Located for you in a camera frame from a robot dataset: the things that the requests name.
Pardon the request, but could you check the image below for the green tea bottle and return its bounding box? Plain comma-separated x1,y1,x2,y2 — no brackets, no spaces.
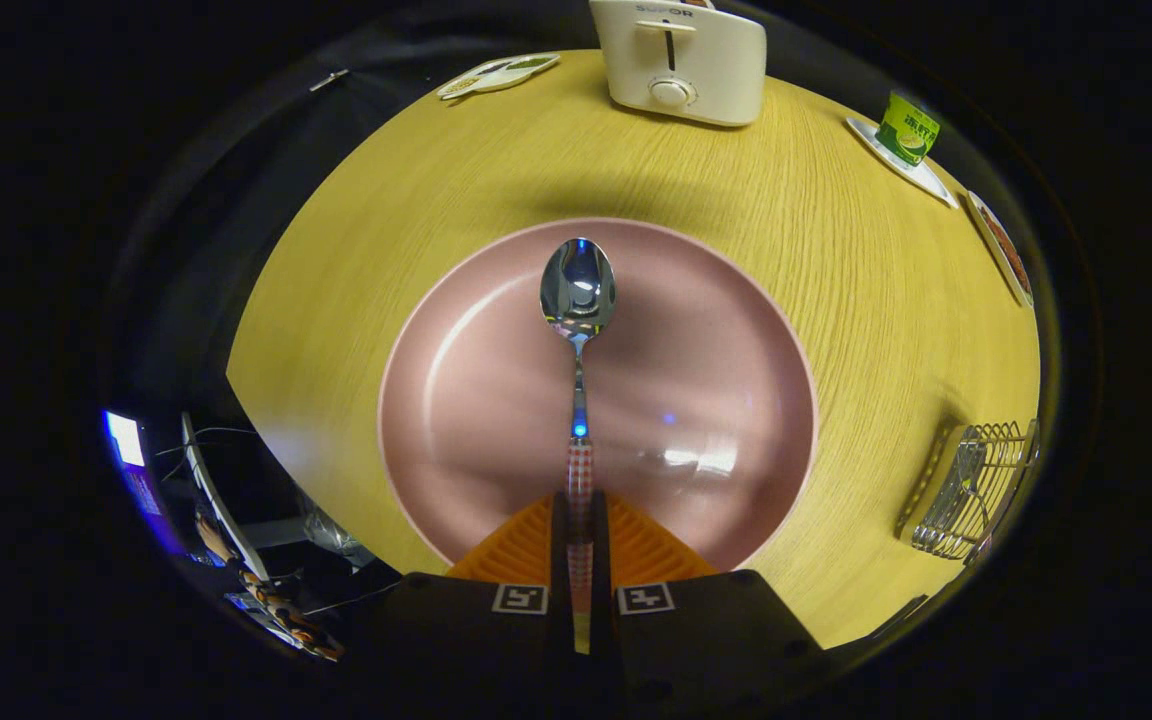
874,90,941,168

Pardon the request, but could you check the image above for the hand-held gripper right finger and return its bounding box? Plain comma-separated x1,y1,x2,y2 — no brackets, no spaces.
591,492,822,706

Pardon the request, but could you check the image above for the lit computer monitor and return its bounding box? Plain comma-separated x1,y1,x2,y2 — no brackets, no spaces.
104,410,182,551

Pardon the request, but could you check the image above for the white toaster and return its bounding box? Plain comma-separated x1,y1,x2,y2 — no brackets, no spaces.
589,0,768,128

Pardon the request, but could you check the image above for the white square coaster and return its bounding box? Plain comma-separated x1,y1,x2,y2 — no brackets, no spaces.
844,115,960,209

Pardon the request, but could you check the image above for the pink plate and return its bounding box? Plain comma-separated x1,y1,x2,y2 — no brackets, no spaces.
377,217,819,576

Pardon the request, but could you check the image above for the white divided condiment tray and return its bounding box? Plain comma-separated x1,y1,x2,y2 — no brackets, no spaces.
436,52,562,102

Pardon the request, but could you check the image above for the white food plate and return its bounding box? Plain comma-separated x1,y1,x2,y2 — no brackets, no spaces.
965,189,1035,308

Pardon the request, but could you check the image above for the metal perforated basket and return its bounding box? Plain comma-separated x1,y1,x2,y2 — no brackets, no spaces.
896,418,1042,561

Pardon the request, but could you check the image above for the fork with checked handle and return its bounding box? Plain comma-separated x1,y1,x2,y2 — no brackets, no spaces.
921,440,997,566

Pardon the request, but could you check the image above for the spoon with checked handle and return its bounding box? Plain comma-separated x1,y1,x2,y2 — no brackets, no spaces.
539,237,618,656

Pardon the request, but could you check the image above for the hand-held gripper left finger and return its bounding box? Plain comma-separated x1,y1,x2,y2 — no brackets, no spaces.
361,492,577,701

